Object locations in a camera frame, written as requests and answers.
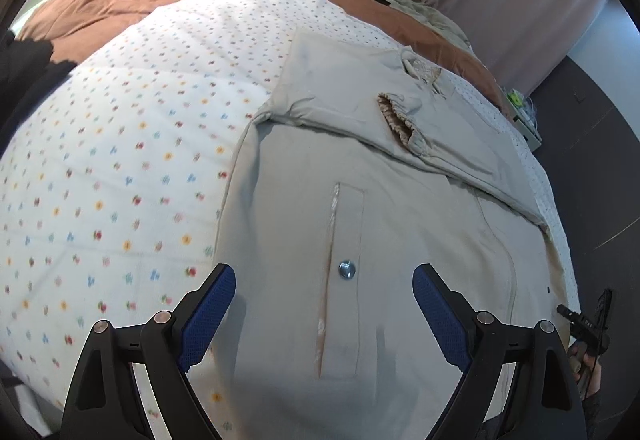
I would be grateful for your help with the yellow-green small object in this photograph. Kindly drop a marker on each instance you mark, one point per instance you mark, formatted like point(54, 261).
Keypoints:
point(513, 97)

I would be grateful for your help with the beige jacket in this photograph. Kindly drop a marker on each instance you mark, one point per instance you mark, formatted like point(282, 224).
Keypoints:
point(400, 220)

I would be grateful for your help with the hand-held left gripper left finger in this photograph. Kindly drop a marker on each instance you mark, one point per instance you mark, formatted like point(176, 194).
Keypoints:
point(207, 315)

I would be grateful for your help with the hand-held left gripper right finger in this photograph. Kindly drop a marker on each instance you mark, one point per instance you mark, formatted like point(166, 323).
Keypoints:
point(440, 315)

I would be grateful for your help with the black folded clothes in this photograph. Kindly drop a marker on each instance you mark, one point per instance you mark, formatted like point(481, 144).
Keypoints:
point(25, 79)

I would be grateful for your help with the beige crumpled blanket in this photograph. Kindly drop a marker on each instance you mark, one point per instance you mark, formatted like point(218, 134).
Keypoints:
point(430, 17)

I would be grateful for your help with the white nightstand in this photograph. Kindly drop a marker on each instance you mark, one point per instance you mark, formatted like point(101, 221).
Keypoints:
point(527, 132)

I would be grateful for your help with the person's right forearm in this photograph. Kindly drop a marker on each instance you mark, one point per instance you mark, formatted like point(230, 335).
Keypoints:
point(594, 415)

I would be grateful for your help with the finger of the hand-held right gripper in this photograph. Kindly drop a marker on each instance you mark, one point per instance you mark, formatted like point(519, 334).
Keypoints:
point(570, 314)

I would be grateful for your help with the person's right hand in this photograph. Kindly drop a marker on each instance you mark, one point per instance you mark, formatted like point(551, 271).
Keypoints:
point(582, 365)

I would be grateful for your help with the white dotted blanket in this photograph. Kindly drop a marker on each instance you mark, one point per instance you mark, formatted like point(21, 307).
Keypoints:
point(125, 144)

